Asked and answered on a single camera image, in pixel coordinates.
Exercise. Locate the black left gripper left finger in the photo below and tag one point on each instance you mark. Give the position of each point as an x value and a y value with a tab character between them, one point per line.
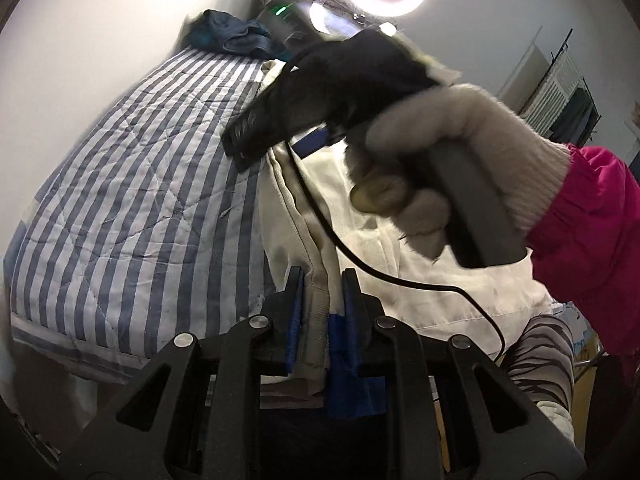
284	310

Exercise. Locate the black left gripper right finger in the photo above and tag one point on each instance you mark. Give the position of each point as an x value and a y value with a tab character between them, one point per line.
355	384

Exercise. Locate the blue and cream jacket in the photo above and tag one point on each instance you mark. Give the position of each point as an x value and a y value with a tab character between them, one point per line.
292	236

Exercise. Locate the pink right sleeve forearm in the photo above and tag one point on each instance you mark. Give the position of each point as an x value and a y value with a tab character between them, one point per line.
586	246

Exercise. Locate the black clothes rack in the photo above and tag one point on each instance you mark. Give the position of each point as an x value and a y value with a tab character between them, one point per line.
562	108

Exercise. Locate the right hand beige knit glove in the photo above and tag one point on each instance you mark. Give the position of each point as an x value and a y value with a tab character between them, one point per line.
527	169

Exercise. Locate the dark teal crumpled garment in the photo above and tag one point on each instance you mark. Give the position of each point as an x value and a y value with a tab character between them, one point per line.
223	33

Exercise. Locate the blue white striped quilt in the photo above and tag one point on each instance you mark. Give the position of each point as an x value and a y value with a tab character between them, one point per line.
146	230

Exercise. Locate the striped grey trouser leg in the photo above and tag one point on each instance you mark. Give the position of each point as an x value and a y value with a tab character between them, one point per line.
541	362

